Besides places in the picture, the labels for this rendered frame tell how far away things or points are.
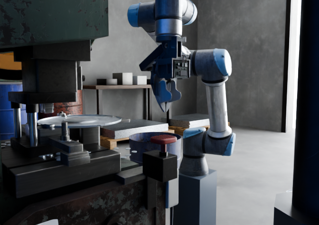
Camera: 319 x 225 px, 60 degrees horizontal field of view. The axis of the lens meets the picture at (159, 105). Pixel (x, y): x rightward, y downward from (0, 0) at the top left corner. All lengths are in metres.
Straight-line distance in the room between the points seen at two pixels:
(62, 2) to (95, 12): 0.10
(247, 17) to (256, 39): 0.48
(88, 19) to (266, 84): 4.89
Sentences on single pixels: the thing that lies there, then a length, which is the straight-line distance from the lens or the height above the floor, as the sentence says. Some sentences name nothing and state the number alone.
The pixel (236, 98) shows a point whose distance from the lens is 5.86.
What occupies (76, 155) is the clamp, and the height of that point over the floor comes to 0.73.
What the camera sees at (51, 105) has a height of 0.85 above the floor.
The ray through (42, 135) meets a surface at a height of 0.76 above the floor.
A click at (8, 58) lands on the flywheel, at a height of 1.02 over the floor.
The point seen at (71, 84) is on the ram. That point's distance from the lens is 0.93.
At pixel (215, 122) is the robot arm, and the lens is 1.31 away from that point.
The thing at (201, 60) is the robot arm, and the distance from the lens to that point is 1.19.
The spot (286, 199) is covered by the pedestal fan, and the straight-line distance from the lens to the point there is 0.21.
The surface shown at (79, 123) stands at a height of 0.78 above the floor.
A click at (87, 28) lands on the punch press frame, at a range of 0.84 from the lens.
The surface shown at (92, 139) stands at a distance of 1.01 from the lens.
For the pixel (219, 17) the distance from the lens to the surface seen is 6.25.
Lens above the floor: 0.93
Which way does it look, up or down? 5 degrees down
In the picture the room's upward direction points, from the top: straight up
